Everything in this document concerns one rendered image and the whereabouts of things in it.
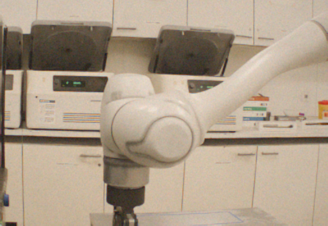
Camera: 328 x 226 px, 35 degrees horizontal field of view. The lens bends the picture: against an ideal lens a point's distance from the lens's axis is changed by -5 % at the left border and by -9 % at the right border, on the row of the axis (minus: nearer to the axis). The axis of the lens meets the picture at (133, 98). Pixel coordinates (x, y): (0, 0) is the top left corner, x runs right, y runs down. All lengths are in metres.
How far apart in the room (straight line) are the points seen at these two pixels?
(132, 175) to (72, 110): 2.35
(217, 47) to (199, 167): 0.86
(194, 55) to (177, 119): 3.05
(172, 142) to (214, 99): 0.13
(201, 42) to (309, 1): 0.98
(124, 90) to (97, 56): 2.78
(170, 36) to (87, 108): 0.76
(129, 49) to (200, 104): 3.13
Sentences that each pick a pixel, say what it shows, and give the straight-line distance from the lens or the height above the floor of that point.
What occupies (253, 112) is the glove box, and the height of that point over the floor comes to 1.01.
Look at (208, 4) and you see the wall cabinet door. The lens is 3.84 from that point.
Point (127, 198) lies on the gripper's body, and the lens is 1.04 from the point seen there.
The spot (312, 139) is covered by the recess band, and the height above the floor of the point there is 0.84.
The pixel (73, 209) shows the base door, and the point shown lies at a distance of 3.44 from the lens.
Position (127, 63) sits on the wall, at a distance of 4.02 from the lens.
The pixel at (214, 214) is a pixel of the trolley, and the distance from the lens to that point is 1.83.
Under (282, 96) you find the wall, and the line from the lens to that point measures 4.44.
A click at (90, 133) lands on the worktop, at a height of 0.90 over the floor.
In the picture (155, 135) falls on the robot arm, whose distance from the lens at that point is 0.82.
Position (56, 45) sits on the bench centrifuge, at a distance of 3.66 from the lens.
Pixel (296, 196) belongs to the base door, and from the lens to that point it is 3.91.
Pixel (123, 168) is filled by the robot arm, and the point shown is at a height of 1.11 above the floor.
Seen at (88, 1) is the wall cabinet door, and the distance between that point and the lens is 3.65.
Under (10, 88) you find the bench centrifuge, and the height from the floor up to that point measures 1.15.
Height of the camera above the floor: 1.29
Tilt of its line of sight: 3 degrees down
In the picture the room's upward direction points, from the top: 2 degrees clockwise
